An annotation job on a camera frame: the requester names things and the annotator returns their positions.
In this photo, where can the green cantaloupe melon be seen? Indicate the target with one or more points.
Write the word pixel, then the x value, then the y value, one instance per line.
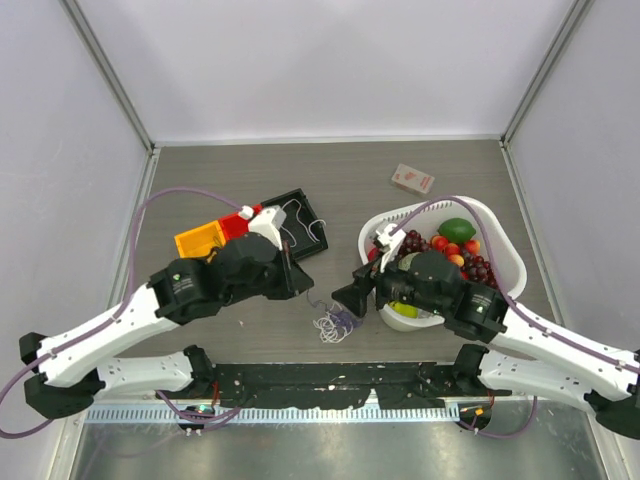
pixel 404 264

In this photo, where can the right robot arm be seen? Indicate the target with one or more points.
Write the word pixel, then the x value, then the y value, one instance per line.
pixel 508 348

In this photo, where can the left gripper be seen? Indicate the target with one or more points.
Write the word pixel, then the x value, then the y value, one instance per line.
pixel 294 279

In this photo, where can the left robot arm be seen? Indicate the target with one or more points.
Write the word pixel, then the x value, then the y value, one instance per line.
pixel 73 369

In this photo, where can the red plastic bin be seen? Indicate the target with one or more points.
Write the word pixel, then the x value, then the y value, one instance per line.
pixel 237 224

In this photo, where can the black plastic bin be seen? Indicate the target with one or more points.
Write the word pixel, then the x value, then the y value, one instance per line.
pixel 302 228

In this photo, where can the small green apple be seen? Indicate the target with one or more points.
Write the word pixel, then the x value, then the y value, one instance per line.
pixel 404 310

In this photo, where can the white plastic basket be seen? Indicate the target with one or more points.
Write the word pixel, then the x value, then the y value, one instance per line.
pixel 505 245

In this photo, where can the green lime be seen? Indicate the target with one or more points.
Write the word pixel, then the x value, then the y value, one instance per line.
pixel 457 230

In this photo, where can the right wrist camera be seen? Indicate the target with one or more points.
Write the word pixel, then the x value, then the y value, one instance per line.
pixel 388 238

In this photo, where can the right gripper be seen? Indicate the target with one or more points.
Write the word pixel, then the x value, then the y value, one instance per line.
pixel 354 296

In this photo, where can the yellow plastic bin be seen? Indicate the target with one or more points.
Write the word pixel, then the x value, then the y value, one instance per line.
pixel 199 241

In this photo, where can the dark red grape bunch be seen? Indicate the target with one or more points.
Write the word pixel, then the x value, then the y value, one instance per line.
pixel 413 242

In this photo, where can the red white card box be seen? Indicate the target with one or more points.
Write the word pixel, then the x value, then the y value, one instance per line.
pixel 412 180

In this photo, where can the slotted cable duct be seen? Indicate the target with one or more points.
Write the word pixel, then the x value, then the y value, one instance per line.
pixel 369 413

